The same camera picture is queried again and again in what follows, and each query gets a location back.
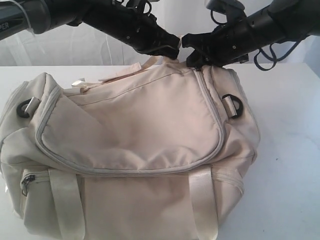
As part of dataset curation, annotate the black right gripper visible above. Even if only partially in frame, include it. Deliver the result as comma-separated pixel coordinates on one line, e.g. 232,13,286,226
181,14,263,68

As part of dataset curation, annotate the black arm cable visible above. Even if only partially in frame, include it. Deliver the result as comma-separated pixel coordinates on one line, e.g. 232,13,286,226
124,0,161,16
253,37,303,73

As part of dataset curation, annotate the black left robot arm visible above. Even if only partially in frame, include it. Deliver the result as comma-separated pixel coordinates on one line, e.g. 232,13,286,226
0,0,180,59

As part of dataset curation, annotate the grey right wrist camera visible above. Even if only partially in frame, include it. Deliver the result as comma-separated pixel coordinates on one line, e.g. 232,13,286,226
205,0,247,26

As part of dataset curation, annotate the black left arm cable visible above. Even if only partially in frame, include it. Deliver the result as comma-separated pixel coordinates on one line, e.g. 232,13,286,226
124,0,161,16

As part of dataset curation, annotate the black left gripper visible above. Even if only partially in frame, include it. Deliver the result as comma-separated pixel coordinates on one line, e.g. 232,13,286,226
82,0,180,60

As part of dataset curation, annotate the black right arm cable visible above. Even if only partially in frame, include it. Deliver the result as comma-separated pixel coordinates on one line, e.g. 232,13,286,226
253,37,303,73

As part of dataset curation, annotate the white backdrop curtain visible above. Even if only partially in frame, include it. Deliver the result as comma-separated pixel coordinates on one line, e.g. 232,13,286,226
0,0,320,68

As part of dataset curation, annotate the cream duffel bag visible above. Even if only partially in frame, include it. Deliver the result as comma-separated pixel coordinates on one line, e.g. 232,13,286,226
0,57,260,240

